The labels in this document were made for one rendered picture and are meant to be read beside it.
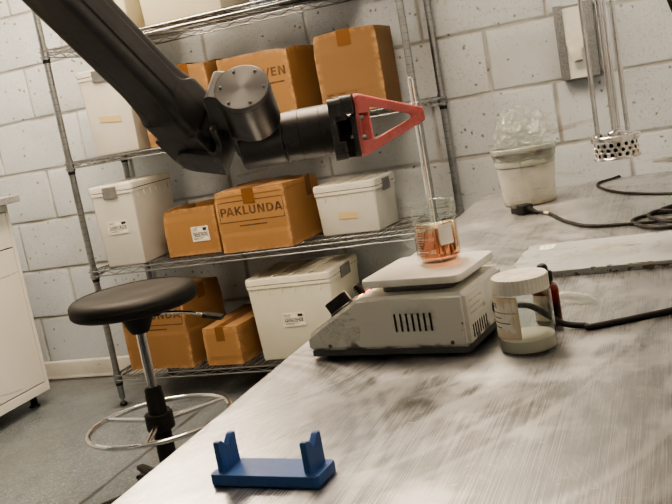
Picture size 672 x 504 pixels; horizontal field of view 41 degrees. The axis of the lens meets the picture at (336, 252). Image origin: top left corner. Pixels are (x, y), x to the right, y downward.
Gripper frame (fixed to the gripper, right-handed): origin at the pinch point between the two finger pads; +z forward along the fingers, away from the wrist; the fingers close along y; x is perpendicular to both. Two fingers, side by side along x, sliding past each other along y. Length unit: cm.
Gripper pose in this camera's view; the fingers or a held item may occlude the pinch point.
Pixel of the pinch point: (416, 114)
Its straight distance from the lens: 100.5
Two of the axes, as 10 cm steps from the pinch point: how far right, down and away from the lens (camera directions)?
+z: 9.8, -1.6, -0.9
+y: 0.7, -1.8, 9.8
